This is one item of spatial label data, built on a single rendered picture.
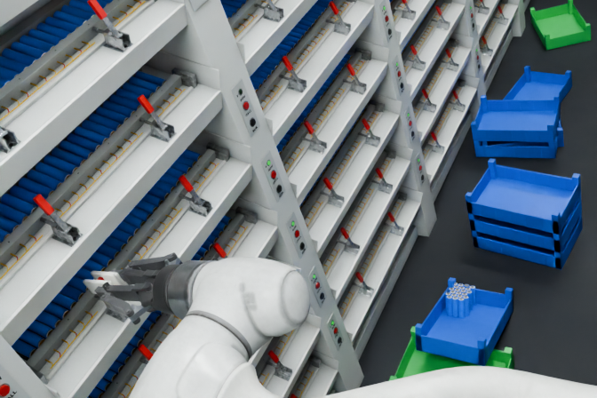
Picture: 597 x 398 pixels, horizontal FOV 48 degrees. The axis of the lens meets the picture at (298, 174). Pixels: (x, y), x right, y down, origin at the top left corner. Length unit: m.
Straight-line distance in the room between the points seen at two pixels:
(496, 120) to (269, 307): 2.06
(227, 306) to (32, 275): 0.35
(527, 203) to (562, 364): 0.53
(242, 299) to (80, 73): 0.47
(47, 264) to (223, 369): 0.40
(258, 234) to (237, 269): 0.64
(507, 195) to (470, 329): 0.49
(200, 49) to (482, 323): 1.26
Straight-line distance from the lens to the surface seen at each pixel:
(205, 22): 1.30
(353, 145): 1.99
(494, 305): 2.21
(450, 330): 2.10
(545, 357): 2.10
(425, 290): 2.30
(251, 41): 1.46
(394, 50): 2.06
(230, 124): 1.39
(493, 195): 2.33
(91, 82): 1.11
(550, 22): 3.60
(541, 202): 2.29
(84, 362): 1.20
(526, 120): 2.78
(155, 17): 1.23
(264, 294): 0.86
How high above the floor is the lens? 1.72
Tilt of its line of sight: 36 degrees down
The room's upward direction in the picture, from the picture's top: 20 degrees counter-clockwise
